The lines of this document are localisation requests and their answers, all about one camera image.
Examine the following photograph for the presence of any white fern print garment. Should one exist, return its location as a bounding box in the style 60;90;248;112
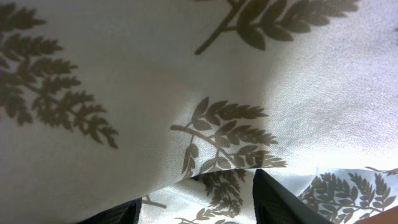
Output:
1;0;397;223

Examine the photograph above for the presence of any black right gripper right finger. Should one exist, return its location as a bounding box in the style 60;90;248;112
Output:
252;169;332;224

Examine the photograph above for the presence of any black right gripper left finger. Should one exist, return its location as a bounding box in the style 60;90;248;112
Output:
77;198;142;224

